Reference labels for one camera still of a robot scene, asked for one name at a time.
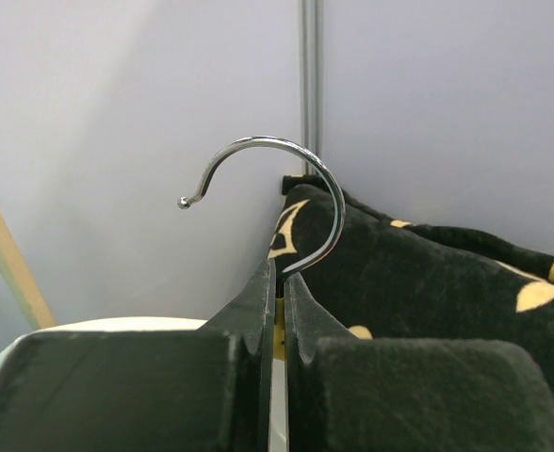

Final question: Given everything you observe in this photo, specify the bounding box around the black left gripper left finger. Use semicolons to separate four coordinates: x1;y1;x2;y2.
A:
0;260;276;451

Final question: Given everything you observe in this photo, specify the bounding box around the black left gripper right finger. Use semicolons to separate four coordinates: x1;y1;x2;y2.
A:
284;275;554;451

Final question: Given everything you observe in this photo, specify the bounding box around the black floral blanket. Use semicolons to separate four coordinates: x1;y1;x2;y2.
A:
267;174;554;425

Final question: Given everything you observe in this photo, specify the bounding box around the wooden clothes rack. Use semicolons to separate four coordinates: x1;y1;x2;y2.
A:
0;212;57;330

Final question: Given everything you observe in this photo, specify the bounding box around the metal corner post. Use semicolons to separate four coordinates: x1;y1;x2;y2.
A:
300;0;323;157

